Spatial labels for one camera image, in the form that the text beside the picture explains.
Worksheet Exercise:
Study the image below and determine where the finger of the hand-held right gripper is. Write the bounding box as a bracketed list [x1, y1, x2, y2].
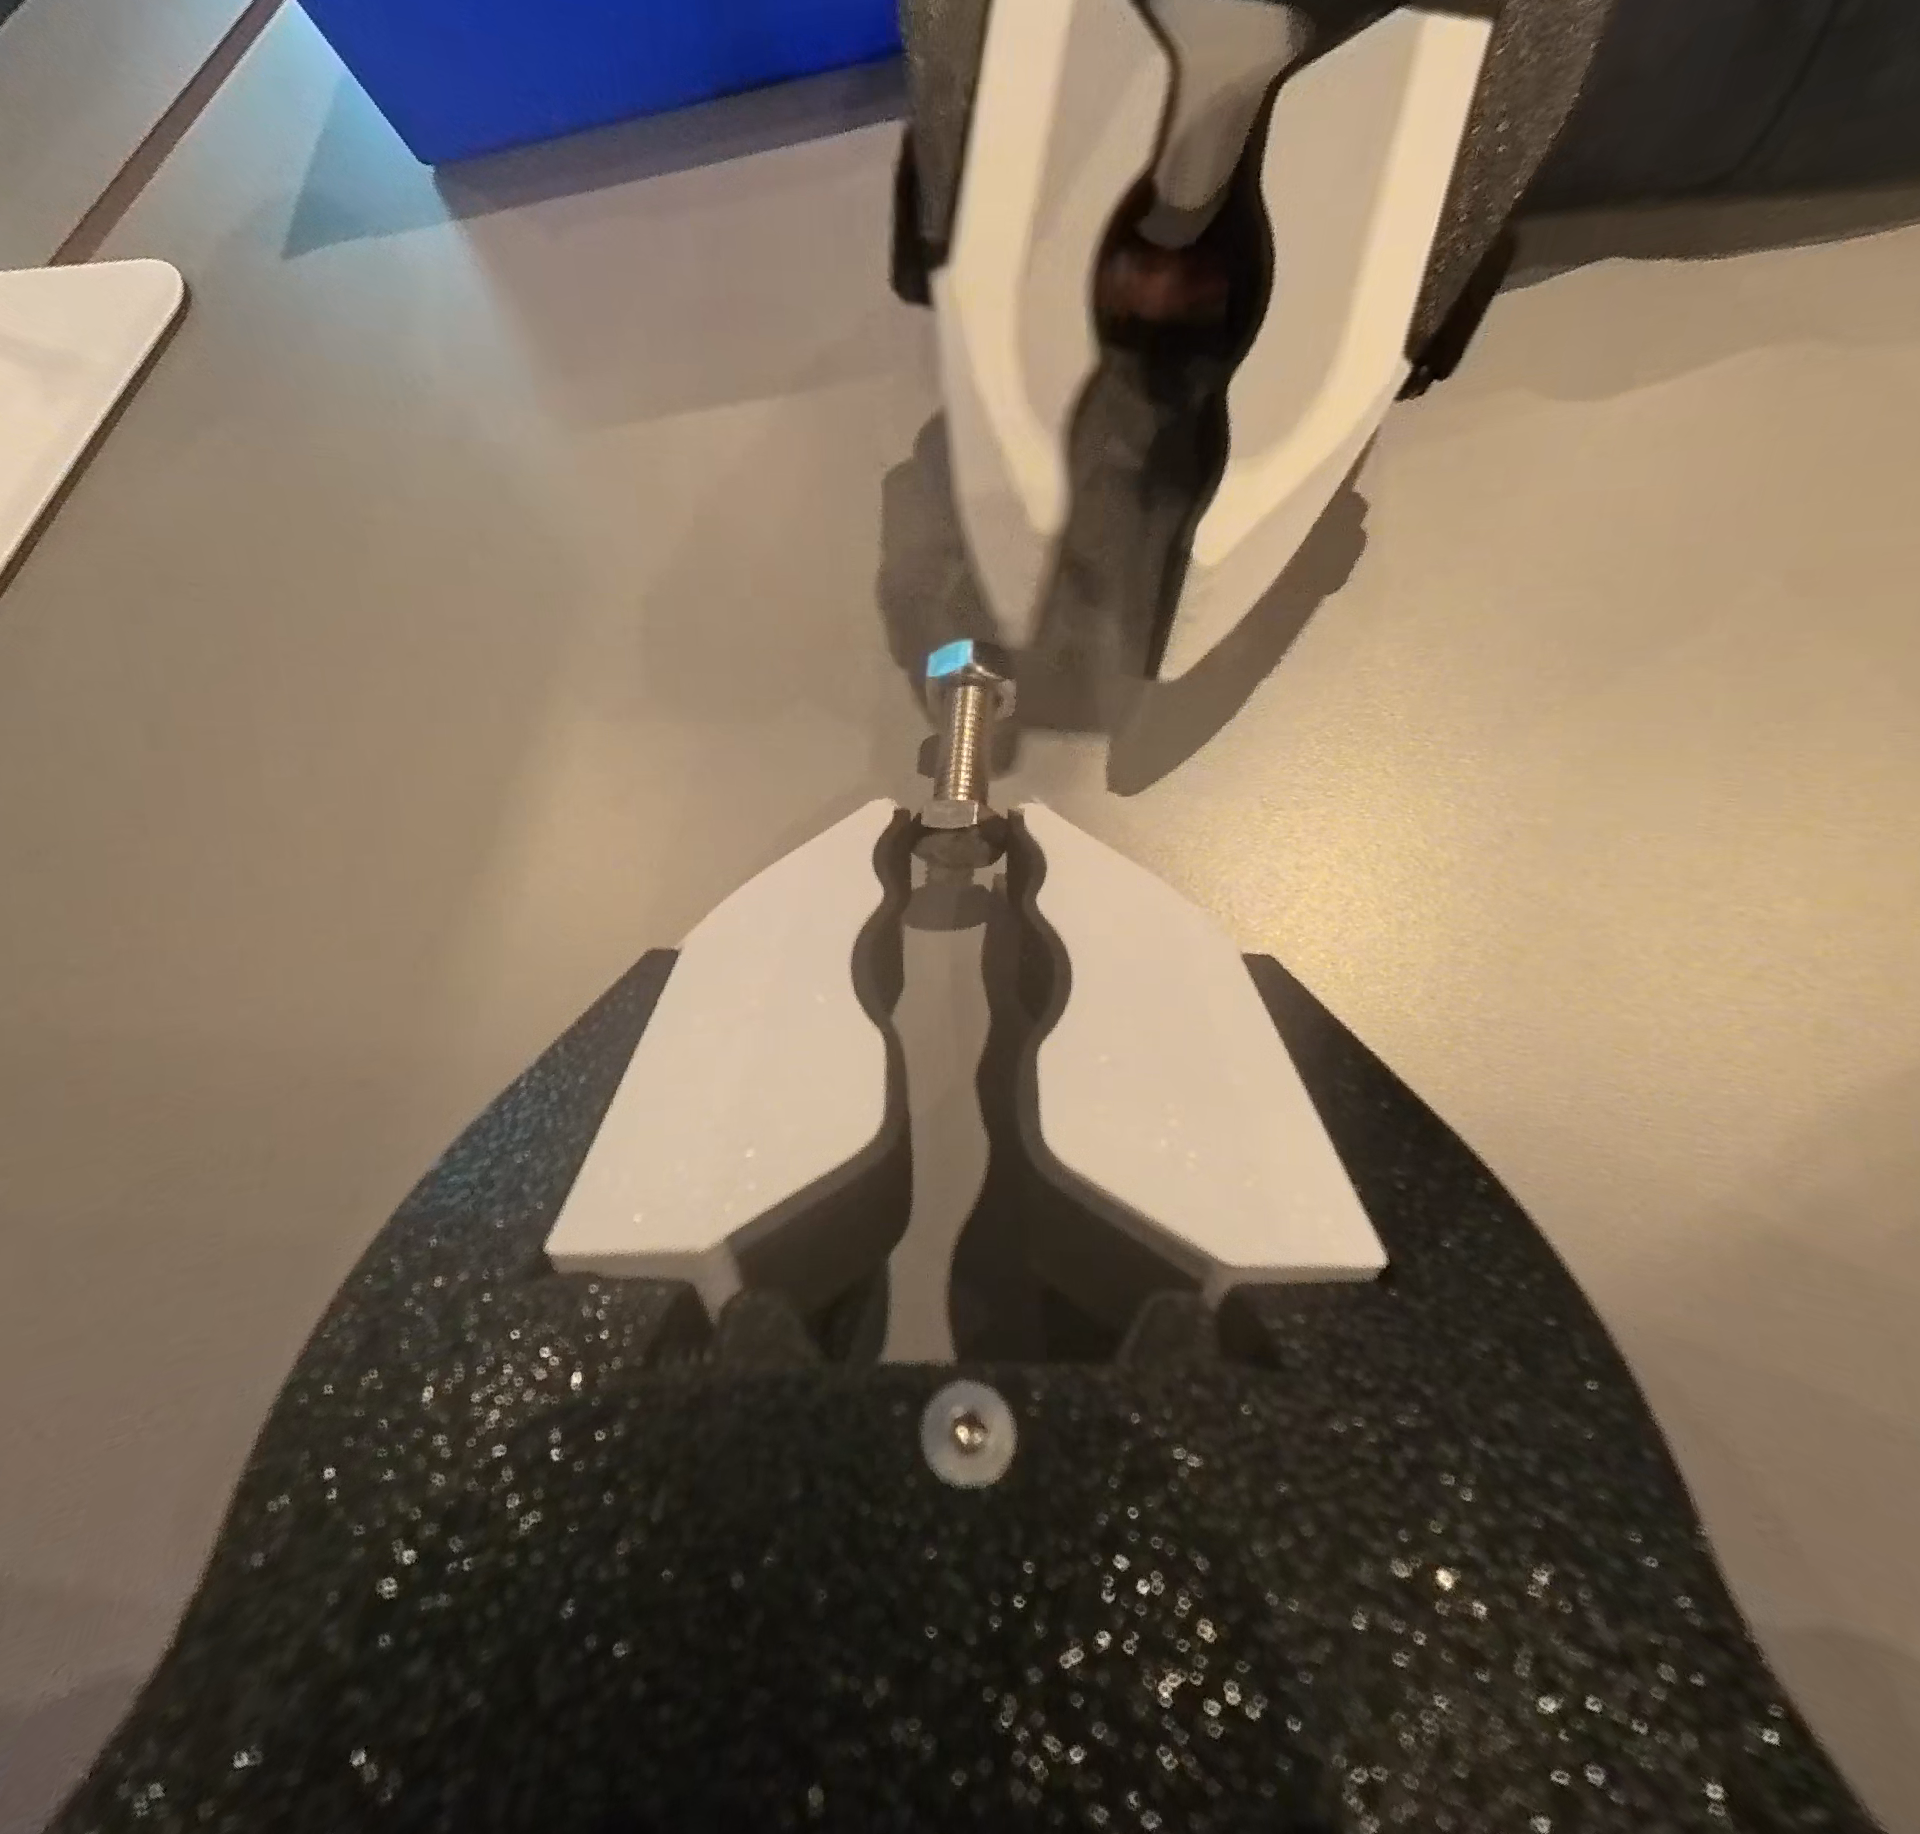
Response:
[925, 0, 1186, 651]
[1140, 15, 1492, 683]

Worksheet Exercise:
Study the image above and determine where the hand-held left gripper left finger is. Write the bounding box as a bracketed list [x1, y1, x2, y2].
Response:
[545, 799, 918, 1305]

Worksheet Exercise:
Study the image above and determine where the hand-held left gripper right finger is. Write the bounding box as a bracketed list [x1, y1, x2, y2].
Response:
[977, 799, 1388, 1305]

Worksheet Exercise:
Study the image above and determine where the silver hex nut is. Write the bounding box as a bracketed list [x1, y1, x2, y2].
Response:
[899, 799, 1004, 876]

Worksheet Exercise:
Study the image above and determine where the silver bolt with blue mark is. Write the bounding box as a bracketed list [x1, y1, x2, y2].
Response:
[918, 639, 1025, 818]

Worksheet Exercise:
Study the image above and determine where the person's right forearm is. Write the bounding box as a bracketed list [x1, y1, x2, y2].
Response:
[1516, 0, 1920, 237]

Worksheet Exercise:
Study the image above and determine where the blue box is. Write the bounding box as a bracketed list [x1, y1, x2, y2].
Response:
[225, 0, 918, 169]

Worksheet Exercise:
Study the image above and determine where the white tray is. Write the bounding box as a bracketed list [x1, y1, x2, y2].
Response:
[0, 259, 191, 589]

